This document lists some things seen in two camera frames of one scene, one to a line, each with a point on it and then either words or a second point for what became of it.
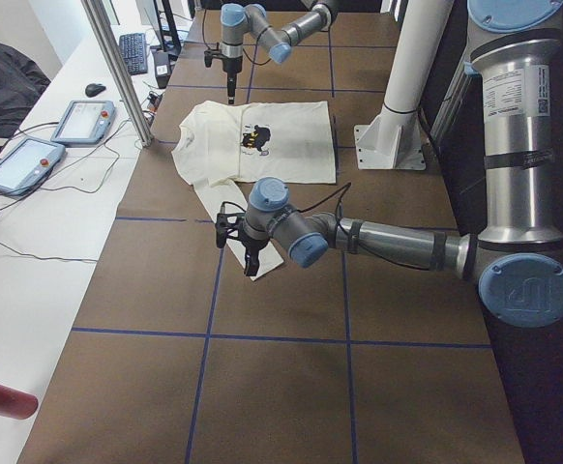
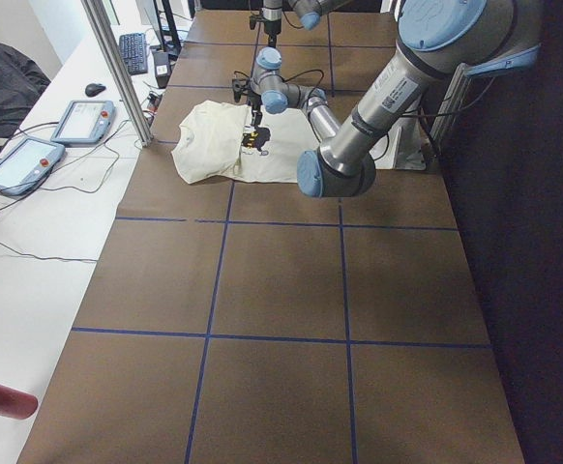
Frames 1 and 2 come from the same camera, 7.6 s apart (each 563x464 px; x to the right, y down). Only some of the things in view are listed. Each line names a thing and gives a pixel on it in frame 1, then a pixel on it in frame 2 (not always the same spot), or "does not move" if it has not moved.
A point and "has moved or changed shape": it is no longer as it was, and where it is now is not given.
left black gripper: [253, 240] -> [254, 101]
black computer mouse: [94, 89] does not move
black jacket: [5, 81] does not move
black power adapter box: [162, 68] does not move
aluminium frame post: [121, 71] does not move
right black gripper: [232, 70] -> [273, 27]
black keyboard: [133, 50] does not move
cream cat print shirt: [223, 147] has moved or changed shape
